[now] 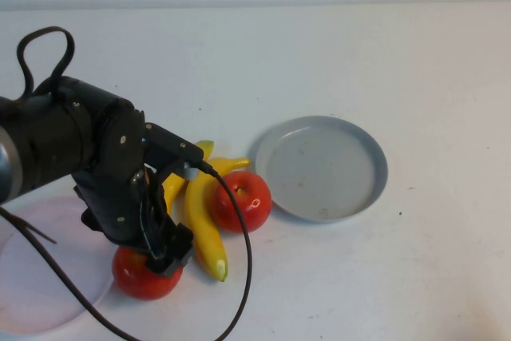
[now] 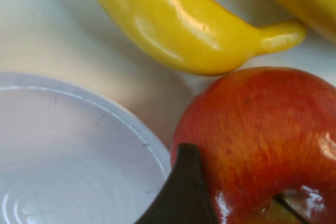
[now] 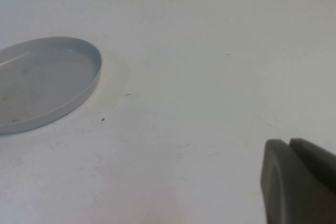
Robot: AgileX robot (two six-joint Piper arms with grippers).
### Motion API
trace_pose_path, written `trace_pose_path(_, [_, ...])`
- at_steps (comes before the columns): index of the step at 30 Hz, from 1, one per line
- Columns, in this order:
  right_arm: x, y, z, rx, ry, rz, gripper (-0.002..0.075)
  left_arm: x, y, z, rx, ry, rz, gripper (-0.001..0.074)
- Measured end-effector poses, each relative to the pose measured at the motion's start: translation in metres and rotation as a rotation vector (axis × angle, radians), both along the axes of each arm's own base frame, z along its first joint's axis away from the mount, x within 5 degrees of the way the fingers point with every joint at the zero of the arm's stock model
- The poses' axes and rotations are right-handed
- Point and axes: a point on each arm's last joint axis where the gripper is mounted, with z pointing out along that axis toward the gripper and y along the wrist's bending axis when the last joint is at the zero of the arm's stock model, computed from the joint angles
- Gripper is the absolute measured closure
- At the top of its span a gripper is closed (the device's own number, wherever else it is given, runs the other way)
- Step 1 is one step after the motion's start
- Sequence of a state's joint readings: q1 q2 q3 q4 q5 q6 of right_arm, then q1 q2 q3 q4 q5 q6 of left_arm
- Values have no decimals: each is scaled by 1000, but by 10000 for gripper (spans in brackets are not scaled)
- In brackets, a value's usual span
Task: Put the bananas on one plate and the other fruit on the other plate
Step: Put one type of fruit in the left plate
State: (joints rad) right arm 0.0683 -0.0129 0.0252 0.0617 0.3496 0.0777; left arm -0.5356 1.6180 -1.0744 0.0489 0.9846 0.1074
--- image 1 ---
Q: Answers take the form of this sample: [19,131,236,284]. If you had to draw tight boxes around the pink round plate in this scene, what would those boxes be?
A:
[0,196,117,335]

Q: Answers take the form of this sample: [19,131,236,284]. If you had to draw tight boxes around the red apple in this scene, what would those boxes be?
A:
[213,170,273,234]
[111,244,184,301]

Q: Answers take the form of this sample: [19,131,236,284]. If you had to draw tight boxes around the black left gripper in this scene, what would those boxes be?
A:
[73,97,196,278]

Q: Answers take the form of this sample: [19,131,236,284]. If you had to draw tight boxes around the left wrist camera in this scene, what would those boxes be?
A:
[141,121,205,181]

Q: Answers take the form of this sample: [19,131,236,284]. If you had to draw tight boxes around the yellow banana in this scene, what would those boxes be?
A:
[159,140,216,256]
[184,156,252,282]

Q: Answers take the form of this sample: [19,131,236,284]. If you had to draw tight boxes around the black cable loop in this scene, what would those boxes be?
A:
[15,26,76,98]

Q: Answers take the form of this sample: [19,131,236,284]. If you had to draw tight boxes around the dark left camera cable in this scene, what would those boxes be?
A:
[0,159,253,341]

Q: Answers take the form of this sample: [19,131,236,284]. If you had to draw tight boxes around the grey-blue round plate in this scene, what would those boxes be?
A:
[254,115,389,225]

